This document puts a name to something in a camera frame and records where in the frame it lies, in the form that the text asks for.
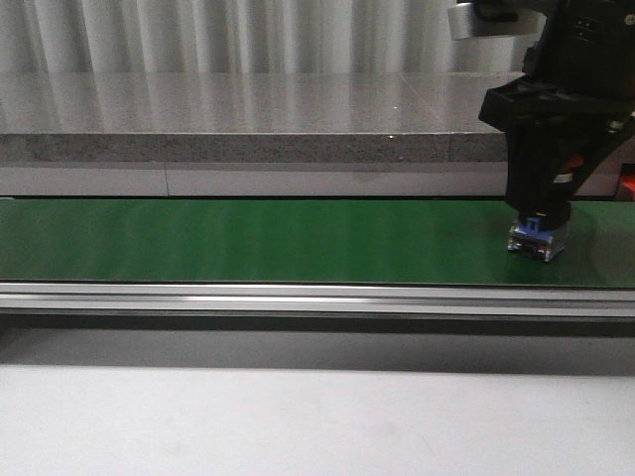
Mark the grey stone counter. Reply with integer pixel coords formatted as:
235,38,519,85
1,72,508,197

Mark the green conveyor belt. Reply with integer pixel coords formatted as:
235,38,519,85
1,198,634,289

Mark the white curtain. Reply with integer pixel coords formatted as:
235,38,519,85
1,1,533,73

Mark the aluminium conveyor frame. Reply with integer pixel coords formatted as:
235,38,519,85
1,282,634,337

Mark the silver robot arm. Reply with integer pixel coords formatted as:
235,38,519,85
460,1,634,230

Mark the red object behind belt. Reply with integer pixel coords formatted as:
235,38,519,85
615,174,635,202

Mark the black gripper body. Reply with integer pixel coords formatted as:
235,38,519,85
479,1,634,223

